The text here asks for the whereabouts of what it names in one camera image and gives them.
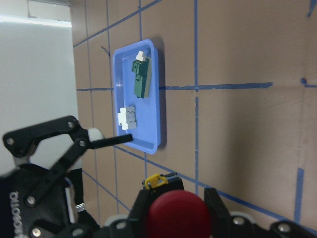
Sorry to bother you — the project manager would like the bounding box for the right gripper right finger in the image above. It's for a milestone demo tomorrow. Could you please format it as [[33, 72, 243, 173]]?
[[204, 187, 231, 238]]

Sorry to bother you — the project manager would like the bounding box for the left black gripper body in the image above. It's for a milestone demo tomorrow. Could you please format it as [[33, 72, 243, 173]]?
[[0, 164, 99, 238]]

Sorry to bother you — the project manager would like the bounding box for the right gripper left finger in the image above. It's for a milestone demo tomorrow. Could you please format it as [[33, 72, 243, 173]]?
[[128, 190, 153, 238]]

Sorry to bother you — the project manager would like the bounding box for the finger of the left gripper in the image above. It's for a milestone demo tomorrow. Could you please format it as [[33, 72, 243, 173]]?
[[2, 116, 133, 207]]

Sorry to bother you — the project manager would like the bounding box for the red emergency stop button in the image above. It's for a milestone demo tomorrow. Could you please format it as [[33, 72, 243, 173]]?
[[142, 174, 211, 238]]

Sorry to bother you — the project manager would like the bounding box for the white circuit breaker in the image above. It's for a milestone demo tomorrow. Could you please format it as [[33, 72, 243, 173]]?
[[117, 106, 137, 130]]

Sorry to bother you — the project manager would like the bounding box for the green terminal block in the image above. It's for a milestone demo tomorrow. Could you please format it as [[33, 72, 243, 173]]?
[[132, 51, 152, 99]]

